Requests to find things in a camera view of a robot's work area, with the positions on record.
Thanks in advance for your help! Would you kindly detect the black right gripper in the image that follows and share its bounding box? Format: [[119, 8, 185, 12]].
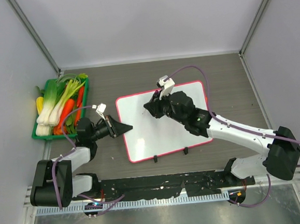
[[143, 88, 188, 128]]

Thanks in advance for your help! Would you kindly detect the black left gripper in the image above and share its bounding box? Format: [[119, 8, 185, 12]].
[[88, 114, 133, 142]]

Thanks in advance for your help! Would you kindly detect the pink framed whiteboard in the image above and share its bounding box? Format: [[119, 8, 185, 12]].
[[116, 90, 213, 163]]

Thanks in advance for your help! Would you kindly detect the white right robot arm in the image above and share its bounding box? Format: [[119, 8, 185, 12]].
[[144, 91, 300, 186]]

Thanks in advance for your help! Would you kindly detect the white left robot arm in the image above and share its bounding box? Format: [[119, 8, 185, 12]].
[[30, 115, 133, 208]]

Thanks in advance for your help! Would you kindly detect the black whiteboard stand clip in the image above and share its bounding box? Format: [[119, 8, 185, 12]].
[[183, 147, 189, 155]]

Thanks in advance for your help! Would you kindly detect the green leaf vegetable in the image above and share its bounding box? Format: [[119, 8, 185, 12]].
[[64, 105, 76, 135]]

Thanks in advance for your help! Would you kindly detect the red toy chili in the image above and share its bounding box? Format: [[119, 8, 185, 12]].
[[74, 86, 85, 126]]

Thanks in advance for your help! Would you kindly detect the orange toy carrot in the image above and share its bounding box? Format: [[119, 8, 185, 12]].
[[57, 98, 75, 127]]

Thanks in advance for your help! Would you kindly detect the green plastic tray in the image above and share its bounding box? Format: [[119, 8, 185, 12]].
[[31, 73, 89, 140]]

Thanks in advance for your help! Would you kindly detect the green white leek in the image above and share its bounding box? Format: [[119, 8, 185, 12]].
[[48, 80, 82, 127]]

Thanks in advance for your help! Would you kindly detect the green white bok choy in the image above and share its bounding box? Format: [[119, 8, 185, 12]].
[[36, 80, 58, 125]]

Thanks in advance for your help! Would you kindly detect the yellow toy pepper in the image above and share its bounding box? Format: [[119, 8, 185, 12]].
[[36, 96, 44, 115]]

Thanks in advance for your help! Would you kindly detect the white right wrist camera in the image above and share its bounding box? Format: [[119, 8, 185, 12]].
[[156, 76, 175, 100]]

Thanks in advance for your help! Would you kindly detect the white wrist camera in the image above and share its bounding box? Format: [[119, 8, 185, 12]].
[[91, 103, 106, 120], [156, 76, 175, 100]]

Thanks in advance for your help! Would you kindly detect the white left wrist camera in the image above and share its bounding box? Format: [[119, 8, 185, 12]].
[[91, 103, 106, 120]]

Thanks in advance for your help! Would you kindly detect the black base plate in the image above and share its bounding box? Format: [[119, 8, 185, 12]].
[[83, 170, 255, 201]]

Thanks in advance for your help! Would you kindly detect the white slotted cable duct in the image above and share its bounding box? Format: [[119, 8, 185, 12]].
[[36, 191, 229, 216]]

